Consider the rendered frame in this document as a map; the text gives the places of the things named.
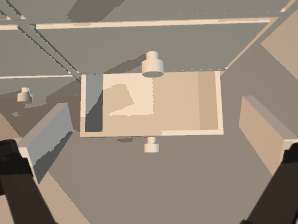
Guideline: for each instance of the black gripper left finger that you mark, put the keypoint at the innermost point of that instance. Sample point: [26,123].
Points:
[38,149]

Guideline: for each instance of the white chest of drawers with wooden top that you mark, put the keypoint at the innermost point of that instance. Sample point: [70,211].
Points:
[14,17]

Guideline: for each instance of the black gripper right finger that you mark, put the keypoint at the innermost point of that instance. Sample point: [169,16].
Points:
[277,147]

